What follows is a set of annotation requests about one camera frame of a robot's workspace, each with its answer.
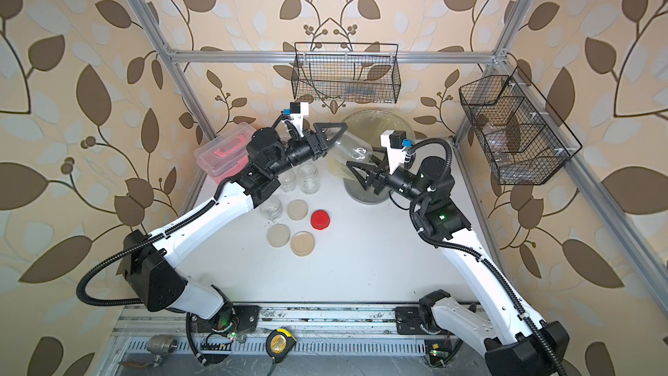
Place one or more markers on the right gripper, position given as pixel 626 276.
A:
pixel 375 177

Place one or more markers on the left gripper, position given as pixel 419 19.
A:
pixel 314 143

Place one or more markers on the beige lid short jar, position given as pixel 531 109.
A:
pixel 288 181

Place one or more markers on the red jar lid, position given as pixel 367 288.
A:
pixel 320 220

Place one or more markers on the ribbed glass jar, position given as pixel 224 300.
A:
pixel 272 208

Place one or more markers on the cream tall jar lid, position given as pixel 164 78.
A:
pixel 278 235

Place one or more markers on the tan short jar lid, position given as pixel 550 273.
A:
pixel 303 244

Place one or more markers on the red lid tea jar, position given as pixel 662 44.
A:
pixel 350 148

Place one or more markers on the beige lid tall jar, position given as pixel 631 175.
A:
pixel 307 174

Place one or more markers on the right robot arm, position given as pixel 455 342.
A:
pixel 514 339

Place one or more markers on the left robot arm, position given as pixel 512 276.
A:
pixel 150 261

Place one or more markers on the yellow plastic bin liner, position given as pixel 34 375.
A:
pixel 369 125

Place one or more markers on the pink plastic toolbox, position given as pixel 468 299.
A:
pixel 226 155

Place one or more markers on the yellow black tape measure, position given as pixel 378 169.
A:
pixel 279 343

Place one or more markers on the metal pipe fitting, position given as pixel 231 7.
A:
pixel 162 345

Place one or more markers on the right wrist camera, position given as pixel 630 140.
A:
pixel 397 146

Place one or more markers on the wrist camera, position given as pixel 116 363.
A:
pixel 397 146
pixel 294 117

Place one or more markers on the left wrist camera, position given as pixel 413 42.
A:
pixel 294 117

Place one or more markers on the black wire basket back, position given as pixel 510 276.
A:
pixel 363 73

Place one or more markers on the black wire basket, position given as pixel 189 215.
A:
pixel 363 73
pixel 525 140

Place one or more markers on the black wire basket right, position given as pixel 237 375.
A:
pixel 525 140

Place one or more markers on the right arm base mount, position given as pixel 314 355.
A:
pixel 419 319

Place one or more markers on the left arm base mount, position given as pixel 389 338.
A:
pixel 232 318

